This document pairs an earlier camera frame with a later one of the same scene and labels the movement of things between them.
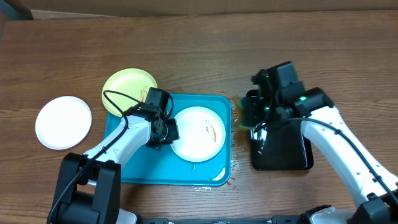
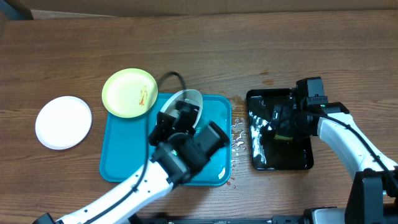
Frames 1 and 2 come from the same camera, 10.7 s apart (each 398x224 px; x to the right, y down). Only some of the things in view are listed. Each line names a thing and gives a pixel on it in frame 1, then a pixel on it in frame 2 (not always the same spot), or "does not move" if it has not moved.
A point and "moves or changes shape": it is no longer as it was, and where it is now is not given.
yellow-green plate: (125, 88) does not move
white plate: (63, 121) does not move
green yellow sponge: (247, 110) -> (282, 137)
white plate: (202, 134) moves or changes shape
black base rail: (276, 219) does not move
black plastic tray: (279, 145) does not move
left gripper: (174, 134) -> (163, 123)
